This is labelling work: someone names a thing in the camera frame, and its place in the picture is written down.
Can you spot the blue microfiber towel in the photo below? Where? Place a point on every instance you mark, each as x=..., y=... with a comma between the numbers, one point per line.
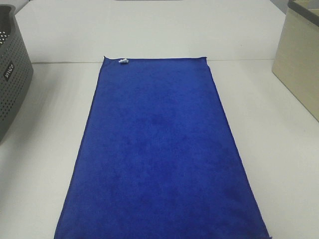
x=158, y=160

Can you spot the beige storage box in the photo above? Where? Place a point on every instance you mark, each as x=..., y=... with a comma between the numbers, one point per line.
x=296, y=62

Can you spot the grey perforated plastic basket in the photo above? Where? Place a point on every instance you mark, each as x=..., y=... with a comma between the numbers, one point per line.
x=16, y=69

